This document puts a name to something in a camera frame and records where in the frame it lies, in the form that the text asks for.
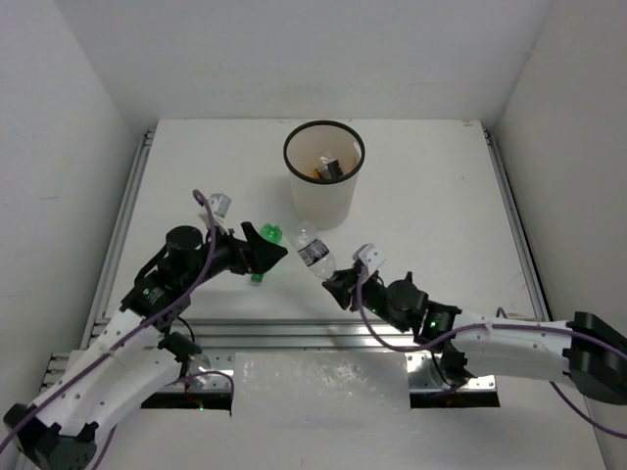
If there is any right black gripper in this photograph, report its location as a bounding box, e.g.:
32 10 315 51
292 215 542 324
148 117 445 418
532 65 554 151
323 267 410 334

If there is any clear bottle black label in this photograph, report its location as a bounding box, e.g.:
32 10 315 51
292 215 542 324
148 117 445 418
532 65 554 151
287 221 337 280

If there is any small clear bottle black cap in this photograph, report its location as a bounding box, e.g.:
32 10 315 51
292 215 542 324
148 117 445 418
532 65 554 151
313 153 344 180

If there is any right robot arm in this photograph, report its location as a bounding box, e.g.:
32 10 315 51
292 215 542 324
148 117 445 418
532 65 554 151
322 264 626 405

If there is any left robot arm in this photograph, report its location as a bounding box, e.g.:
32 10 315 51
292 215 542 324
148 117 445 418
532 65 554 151
1 222 288 469

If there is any white bin with black rim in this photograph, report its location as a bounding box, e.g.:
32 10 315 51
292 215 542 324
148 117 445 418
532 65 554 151
282 120 366 230

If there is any green plastic bottle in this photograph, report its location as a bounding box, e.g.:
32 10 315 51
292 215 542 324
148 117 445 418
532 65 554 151
251 223 287 284

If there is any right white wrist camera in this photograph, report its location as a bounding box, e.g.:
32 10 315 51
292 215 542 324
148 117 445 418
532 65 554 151
353 243 386 274

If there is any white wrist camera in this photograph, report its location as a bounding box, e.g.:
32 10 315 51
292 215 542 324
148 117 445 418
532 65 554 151
353 243 386 274
198 193 231 233

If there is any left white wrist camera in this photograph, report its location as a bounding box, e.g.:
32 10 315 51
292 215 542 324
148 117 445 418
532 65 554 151
198 193 231 233

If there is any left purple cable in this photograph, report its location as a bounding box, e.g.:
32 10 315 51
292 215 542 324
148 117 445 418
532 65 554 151
4 188 236 470

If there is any purple cable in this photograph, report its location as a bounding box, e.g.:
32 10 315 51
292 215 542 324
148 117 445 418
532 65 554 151
4 188 236 470
356 273 627 440

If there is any aluminium front rail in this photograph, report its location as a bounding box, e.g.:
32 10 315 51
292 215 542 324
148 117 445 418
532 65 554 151
41 318 498 395

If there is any left aluminium side rail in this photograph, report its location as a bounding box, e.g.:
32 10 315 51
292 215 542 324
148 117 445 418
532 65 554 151
80 127 156 350

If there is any aluminium side rail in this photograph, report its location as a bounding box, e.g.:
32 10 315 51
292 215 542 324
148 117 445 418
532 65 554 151
483 127 553 320
80 127 156 350

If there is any right aluminium side rail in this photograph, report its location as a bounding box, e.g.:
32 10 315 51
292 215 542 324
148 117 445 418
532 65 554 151
483 127 553 320

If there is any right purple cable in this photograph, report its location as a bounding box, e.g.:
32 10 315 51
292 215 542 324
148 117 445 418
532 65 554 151
356 273 627 440

